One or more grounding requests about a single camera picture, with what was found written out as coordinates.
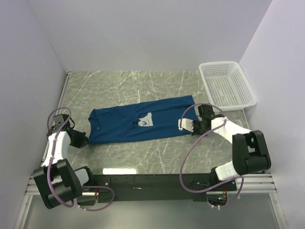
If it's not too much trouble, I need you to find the blue cartoon print t-shirt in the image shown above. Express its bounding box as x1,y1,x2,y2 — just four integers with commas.
89,95,198,145

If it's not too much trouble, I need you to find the white plastic perforated basket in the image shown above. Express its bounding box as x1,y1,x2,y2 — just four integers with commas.
199,61,257,111

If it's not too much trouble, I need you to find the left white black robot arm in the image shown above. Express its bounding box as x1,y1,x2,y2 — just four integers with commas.
33,114,93,209

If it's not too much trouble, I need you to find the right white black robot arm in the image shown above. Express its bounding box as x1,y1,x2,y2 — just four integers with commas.
192,104,271,185

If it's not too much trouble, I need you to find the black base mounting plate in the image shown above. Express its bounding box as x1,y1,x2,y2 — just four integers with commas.
77,173,237,206

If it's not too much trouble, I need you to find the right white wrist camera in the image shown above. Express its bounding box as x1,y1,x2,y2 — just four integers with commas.
178,118,194,133

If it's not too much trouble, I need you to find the aluminium frame rail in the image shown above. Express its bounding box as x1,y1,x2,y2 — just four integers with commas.
241,174,277,194

